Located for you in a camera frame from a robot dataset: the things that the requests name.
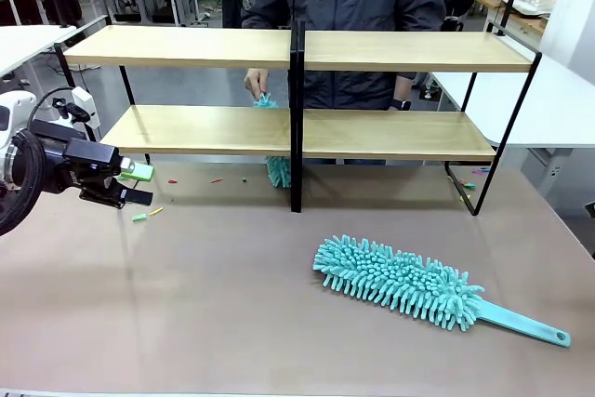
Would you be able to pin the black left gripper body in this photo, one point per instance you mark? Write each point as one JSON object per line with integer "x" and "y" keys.
{"x": 88, "y": 160}

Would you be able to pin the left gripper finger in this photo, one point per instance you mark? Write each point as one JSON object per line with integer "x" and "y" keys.
{"x": 139, "y": 172}
{"x": 137, "y": 197}

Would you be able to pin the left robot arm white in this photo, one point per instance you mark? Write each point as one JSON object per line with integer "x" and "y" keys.
{"x": 14, "y": 106}

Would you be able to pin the person's left forearm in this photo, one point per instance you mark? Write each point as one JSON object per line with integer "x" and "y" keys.
{"x": 404, "y": 86}

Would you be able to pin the person's right hand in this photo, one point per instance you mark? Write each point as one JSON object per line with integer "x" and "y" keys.
{"x": 256, "y": 82}

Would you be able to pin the white side table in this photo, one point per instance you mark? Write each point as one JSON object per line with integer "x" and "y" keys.
{"x": 32, "y": 39}

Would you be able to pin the black smartwatch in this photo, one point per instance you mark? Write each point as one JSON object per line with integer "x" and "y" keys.
{"x": 400, "y": 104}

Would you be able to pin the blue paper scrap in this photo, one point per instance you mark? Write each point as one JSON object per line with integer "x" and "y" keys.
{"x": 469, "y": 186}

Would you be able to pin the black mug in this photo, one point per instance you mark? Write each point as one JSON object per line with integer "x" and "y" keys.
{"x": 453, "y": 24}

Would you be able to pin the wooden background table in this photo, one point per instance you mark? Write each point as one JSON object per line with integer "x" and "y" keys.
{"x": 525, "y": 20}

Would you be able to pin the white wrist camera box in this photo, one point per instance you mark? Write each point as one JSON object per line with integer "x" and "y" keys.
{"x": 84, "y": 106}

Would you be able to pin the wooden shelf unit black frame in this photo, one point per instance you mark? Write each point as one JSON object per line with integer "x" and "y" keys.
{"x": 418, "y": 55}
{"x": 186, "y": 50}

